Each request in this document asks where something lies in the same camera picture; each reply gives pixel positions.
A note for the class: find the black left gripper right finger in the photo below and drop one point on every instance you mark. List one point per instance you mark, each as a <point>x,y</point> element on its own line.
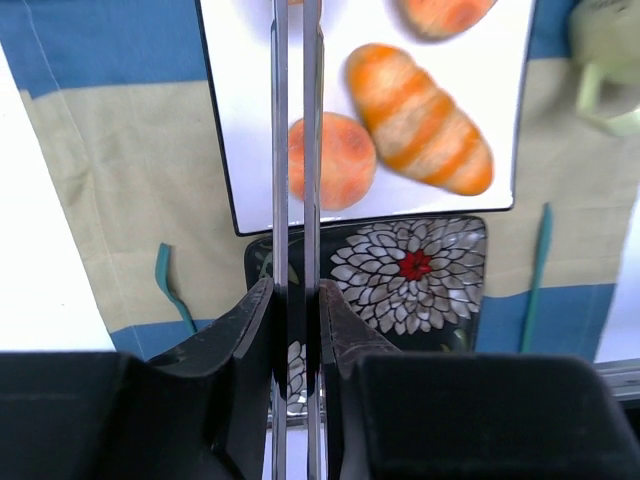
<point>392,414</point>

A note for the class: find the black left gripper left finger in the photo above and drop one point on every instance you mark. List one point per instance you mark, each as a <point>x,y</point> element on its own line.
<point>197,411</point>

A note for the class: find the metal tongs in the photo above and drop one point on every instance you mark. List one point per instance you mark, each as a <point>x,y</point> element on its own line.
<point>297,81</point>

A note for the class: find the round bread roll bottom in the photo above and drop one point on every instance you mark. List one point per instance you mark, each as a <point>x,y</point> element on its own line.
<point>348,161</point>

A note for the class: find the round bread roll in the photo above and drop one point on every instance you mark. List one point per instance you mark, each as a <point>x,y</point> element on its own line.
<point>348,161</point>
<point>443,19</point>

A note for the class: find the striped long bread roll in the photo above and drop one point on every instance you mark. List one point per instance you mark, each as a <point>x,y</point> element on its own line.
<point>417,128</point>

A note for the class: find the round bread roll top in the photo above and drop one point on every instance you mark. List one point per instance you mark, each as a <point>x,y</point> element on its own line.
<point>443,19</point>

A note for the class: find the black floral square plate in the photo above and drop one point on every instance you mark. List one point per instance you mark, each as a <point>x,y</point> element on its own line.
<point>419,281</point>

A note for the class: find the teal fork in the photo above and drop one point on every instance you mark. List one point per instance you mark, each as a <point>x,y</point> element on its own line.
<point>162,278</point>

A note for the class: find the teal knife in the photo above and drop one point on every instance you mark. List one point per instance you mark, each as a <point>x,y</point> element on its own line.
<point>541,254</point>

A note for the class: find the blue and beige placemat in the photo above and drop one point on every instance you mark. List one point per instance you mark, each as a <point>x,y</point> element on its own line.
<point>120,103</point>

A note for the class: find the white square plate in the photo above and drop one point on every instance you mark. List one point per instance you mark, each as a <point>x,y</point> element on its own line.
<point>482,69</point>

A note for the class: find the pale yellow mug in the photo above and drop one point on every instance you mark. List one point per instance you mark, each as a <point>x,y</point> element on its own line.
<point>604,43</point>

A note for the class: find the aluminium frame rail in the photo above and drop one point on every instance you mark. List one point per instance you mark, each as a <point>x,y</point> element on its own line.
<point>622,376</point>

